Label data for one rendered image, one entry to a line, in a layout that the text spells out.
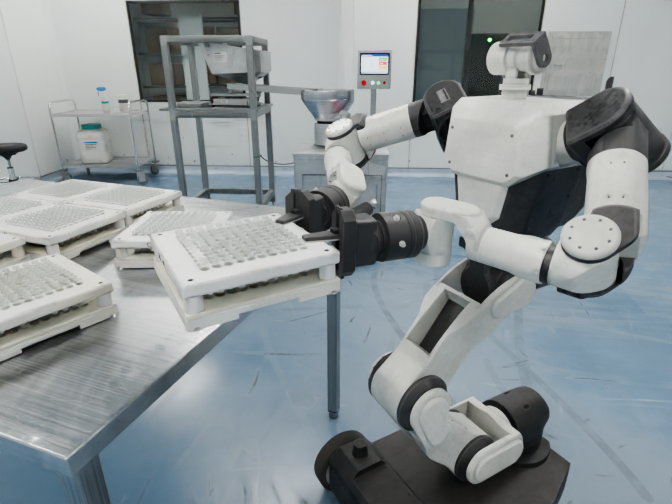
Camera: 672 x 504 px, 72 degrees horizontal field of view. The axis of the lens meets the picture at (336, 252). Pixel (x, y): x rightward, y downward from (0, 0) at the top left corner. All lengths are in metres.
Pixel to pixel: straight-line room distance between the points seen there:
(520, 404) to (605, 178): 0.86
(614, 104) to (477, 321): 0.50
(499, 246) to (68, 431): 0.69
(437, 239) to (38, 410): 0.68
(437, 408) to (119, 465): 1.20
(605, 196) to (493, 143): 0.28
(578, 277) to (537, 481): 0.93
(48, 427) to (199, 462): 1.10
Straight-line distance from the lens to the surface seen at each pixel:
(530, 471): 1.62
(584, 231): 0.77
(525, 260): 0.78
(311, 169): 3.08
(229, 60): 3.94
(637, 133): 0.93
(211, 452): 1.85
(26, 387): 0.88
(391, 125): 1.24
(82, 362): 0.89
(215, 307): 0.68
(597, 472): 1.96
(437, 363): 1.11
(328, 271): 0.73
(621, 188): 0.84
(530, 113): 0.99
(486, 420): 1.51
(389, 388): 1.12
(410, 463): 1.55
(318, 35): 5.85
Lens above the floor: 1.29
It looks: 22 degrees down
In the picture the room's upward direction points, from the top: straight up
